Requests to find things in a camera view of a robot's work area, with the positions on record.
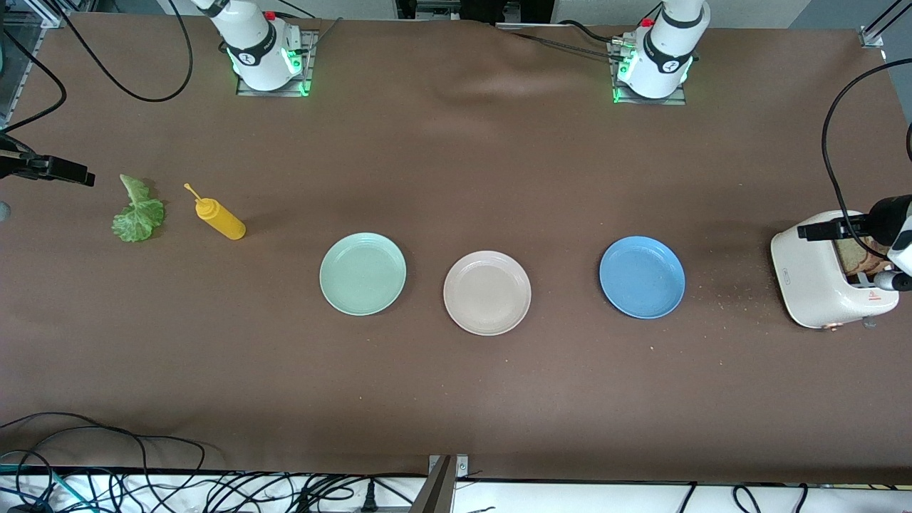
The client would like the green lettuce leaf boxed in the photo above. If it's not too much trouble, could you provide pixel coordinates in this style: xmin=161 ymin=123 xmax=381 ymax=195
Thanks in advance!
xmin=111 ymin=174 xmax=166 ymax=243

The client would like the blue plate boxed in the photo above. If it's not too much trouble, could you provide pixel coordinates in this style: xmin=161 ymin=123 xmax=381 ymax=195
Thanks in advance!
xmin=598 ymin=236 xmax=686 ymax=320

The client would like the mint green plate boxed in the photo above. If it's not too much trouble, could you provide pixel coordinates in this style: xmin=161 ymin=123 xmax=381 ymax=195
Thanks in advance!
xmin=319 ymin=232 xmax=408 ymax=316

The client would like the beige plate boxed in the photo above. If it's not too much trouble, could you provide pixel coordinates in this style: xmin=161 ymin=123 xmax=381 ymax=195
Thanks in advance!
xmin=442 ymin=250 xmax=532 ymax=336

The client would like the white toaster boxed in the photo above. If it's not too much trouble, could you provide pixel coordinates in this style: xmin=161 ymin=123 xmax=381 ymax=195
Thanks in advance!
xmin=770 ymin=209 xmax=901 ymax=332

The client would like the yellow mustard squeeze bottle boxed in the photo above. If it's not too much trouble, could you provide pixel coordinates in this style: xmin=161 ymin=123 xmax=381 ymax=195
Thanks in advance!
xmin=183 ymin=183 xmax=247 ymax=241

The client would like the black equipment behind table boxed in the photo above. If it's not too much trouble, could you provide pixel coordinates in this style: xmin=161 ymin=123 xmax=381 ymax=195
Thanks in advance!
xmin=395 ymin=0 xmax=555 ymax=26

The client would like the brown table cover sheet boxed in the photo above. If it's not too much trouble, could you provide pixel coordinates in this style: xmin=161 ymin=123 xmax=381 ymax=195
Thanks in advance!
xmin=0 ymin=13 xmax=912 ymax=485

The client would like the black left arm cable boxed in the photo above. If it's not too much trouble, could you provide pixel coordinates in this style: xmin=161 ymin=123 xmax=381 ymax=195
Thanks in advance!
xmin=822 ymin=59 xmax=912 ymax=248

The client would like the aluminium frame profile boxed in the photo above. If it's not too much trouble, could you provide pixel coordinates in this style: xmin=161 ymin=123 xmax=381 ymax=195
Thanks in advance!
xmin=0 ymin=0 xmax=65 ymax=29

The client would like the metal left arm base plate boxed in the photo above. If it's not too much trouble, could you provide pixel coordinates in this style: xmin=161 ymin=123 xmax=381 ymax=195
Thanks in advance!
xmin=611 ymin=39 xmax=688 ymax=106

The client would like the teal cable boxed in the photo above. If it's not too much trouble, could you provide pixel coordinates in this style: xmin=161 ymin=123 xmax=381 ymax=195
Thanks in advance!
xmin=0 ymin=463 xmax=90 ymax=510

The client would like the black base power cable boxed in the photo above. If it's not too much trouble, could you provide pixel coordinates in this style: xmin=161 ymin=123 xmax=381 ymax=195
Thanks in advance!
xmin=495 ymin=25 xmax=624 ymax=61

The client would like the silver angle bracket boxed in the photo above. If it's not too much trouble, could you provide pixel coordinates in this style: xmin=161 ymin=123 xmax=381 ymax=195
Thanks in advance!
xmin=427 ymin=455 xmax=470 ymax=480

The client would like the grey metal post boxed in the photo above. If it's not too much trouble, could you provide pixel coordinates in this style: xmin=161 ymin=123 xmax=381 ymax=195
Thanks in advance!
xmin=410 ymin=456 xmax=457 ymax=513

